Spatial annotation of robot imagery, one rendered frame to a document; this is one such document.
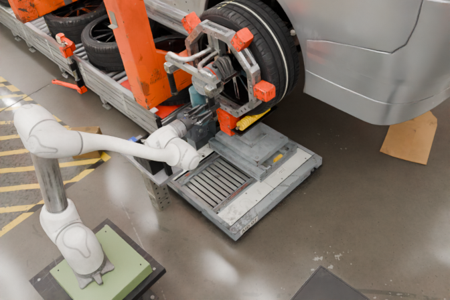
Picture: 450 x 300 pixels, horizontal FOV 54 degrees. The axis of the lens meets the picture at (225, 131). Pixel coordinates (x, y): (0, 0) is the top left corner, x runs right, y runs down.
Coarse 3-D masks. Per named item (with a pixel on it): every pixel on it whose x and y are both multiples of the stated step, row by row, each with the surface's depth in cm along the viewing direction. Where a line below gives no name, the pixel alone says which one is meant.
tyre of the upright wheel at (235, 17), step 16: (240, 0) 236; (256, 0) 234; (208, 16) 238; (224, 16) 227; (240, 16) 225; (272, 16) 228; (256, 32) 222; (288, 32) 230; (256, 48) 221; (272, 48) 224; (288, 48) 229; (272, 64) 224; (288, 64) 232; (272, 80) 228; (288, 80) 237; (224, 96) 270; (256, 112) 253
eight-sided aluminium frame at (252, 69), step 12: (204, 24) 232; (216, 24) 231; (192, 36) 245; (216, 36) 227; (228, 36) 221; (192, 48) 255; (192, 60) 259; (240, 60) 224; (252, 60) 224; (252, 72) 222; (252, 84) 226; (216, 96) 267; (252, 96) 232; (228, 108) 258; (240, 108) 248; (252, 108) 238
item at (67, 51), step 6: (60, 36) 370; (60, 42) 375; (66, 42) 365; (72, 42) 364; (60, 48) 355; (66, 48) 355; (72, 48) 361; (66, 54) 357; (72, 54) 360; (60, 84) 395; (66, 84) 391; (72, 84) 390; (78, 90) 382; (84, 90) 384
